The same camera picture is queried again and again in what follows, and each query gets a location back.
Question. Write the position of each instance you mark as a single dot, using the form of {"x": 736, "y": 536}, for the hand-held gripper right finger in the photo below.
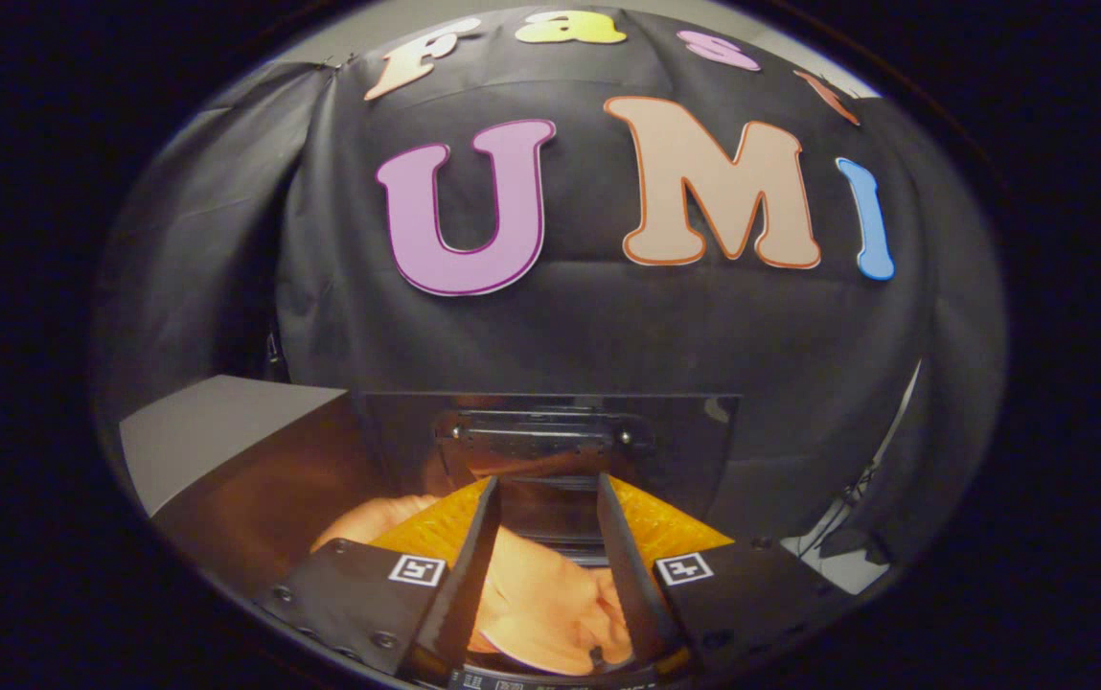
{"x": 631, "y": 585}

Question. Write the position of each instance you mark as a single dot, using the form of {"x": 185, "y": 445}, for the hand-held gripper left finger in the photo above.
{"x": 459, "y": 594}

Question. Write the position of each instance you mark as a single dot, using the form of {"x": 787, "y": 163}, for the orange cloth garment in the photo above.
{"x": 540, "y": 604}

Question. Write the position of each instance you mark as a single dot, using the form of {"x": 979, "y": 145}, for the black light stand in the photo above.
{"x": 857, "y": 484}

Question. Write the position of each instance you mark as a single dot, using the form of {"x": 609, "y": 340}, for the black backdrop cloth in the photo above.
{"x": 560, "y": 326}

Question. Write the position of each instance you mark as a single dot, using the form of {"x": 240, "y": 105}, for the dark cabinet with beige door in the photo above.
{"x": 205, "y": 431}

